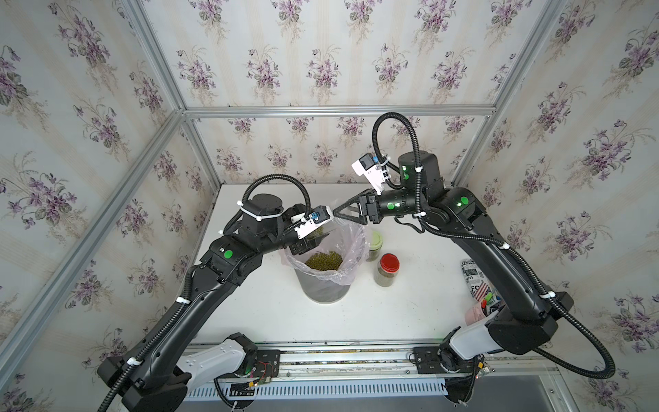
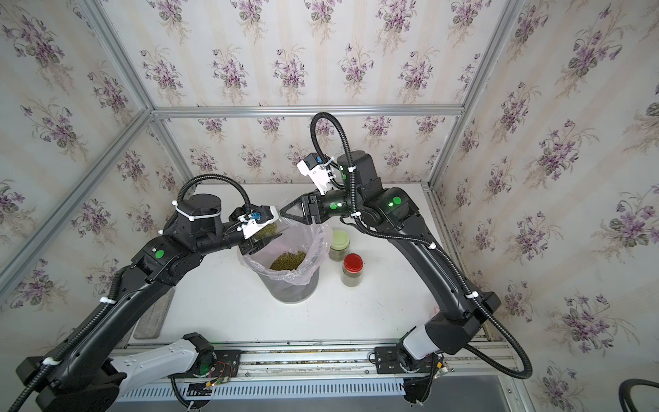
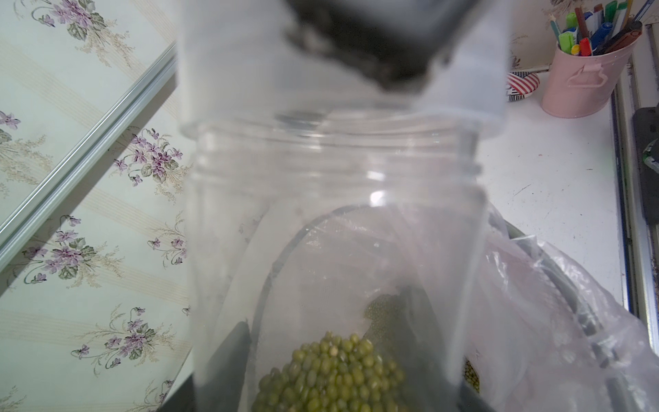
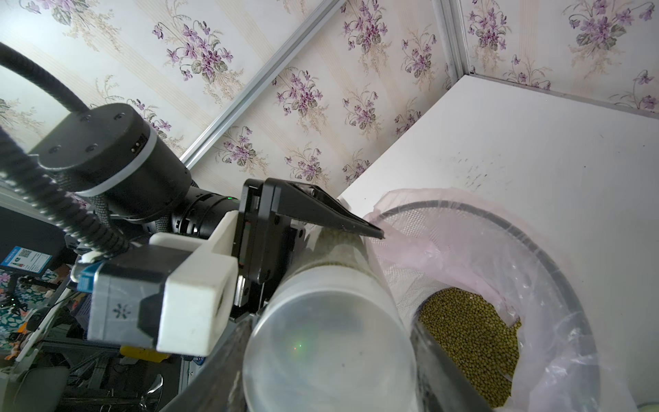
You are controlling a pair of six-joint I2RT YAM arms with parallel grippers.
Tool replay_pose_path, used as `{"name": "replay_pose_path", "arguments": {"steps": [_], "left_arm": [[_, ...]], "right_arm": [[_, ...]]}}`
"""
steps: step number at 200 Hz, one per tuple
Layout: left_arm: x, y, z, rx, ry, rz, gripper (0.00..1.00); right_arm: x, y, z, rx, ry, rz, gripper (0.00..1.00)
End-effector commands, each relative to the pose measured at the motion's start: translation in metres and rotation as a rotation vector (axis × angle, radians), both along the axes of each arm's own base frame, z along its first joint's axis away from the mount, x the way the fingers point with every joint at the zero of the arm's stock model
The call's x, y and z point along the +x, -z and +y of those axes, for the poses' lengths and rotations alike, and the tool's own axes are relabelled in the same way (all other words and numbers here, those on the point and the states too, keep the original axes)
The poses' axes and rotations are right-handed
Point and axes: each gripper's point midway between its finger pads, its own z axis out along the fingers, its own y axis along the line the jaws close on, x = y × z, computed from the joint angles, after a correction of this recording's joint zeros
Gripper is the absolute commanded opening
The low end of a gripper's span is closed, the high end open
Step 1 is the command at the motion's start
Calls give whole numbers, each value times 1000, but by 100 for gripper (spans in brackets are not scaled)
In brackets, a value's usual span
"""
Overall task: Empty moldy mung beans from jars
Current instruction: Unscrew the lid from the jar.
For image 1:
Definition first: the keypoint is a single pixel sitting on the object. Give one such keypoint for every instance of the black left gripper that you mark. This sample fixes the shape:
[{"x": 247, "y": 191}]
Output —
[{"x": 301, "y": 245}]

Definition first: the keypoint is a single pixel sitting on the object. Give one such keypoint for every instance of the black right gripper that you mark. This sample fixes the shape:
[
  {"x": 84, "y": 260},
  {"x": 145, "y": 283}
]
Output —
[{"x": 369, "y": 205}]

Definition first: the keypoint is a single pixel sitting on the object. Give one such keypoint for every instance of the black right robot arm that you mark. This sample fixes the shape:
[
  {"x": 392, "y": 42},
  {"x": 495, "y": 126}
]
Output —
[{"x": 530, "y": 312}]

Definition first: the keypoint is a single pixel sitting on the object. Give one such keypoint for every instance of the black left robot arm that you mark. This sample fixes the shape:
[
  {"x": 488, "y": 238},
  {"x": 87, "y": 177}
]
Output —
[{"x": 275, "y": 213}]

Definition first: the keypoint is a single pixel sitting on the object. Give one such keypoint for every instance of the green mung beans pile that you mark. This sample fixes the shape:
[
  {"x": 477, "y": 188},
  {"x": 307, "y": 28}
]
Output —
[{"x": 321, "y": 261}]

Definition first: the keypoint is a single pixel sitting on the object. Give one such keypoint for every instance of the green lid bean jar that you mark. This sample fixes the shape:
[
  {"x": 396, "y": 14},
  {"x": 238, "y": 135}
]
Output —
[{"x": 375, "y": 246}]

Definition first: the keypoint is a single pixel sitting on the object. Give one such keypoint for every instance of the mesh bin with pink bag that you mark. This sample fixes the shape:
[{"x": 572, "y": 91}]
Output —
[{"x": 351, "y": 241}]

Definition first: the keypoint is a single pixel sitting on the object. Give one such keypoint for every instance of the red lid bean jar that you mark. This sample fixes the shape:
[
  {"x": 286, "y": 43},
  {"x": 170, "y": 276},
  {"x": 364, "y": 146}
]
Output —
[{"x": 387, "y": 270}]

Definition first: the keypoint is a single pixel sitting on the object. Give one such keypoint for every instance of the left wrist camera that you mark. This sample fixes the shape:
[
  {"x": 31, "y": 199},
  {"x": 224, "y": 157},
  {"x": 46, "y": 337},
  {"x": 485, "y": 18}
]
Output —
[{"x": 305, "y": 225}]

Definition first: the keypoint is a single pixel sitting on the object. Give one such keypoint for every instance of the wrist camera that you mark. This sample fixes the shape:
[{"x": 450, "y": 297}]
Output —
[
  {"x": 369, "y": 167},
  {"x": 305, "y": 225}
]

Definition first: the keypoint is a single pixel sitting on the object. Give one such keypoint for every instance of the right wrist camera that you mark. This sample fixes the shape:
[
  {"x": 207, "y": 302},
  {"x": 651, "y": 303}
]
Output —
[{"x": 369, "y": 167}]

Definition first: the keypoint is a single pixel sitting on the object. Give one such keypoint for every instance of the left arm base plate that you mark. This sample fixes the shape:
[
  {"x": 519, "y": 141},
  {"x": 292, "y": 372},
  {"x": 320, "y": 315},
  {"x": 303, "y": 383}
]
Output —
[{"x": 259, "y": 367}]

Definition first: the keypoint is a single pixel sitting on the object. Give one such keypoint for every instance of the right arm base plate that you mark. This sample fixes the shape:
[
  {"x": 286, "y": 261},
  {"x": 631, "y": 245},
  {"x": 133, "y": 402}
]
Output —
[{"x": 437, "y": 360}]

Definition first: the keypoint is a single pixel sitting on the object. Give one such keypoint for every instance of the white slotted cable duct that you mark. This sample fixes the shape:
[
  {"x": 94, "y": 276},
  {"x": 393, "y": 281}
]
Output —
[{"x": 331, "y": 389}]

